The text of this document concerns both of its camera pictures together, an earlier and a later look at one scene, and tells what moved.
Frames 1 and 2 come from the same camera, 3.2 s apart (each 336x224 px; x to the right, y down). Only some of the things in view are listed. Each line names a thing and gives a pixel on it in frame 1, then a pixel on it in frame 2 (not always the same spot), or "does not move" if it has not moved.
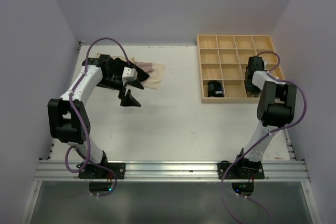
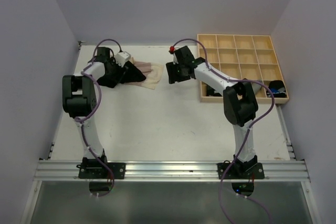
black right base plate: (251, 170) does not move
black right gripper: (252, 88) -> (172, 75)
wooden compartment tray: (223, 59) does not move
